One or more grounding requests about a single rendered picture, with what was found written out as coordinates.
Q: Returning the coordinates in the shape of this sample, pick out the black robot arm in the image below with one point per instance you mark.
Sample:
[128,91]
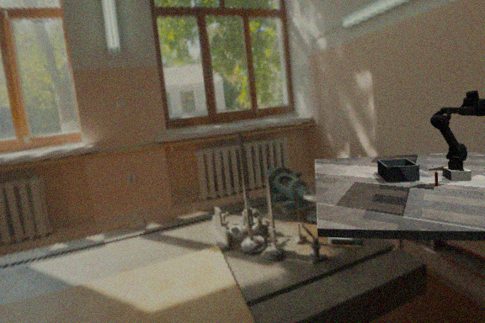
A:
[457,151]

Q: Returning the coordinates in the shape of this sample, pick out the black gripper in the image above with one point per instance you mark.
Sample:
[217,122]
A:
[482,101]

